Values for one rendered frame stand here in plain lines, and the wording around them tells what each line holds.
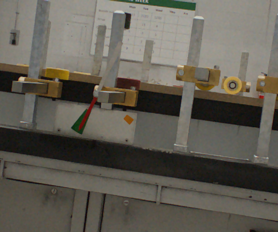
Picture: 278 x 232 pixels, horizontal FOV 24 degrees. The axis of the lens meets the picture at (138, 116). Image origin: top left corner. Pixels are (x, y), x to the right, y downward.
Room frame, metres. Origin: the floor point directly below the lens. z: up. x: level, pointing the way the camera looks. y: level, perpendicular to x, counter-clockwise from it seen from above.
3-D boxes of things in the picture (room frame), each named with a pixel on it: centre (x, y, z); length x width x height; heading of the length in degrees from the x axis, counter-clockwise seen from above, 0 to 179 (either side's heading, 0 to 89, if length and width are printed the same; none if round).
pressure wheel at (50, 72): (2.23, 0.29, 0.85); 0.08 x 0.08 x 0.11
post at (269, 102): (2.01, -0.39, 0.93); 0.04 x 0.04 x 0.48; 83
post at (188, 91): (2.04, -0.15, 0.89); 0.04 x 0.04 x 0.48; 83
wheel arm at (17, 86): (2.03, 0.32, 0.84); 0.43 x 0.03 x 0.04; 173
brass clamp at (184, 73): (2.04, -0.17, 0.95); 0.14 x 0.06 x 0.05; 83
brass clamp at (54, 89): (2.10, 0.33, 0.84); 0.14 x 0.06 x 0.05; 83
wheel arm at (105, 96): (1.98, 0.07, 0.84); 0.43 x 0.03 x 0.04; 173
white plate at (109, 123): (2.05, 0.13, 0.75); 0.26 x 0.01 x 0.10; 83
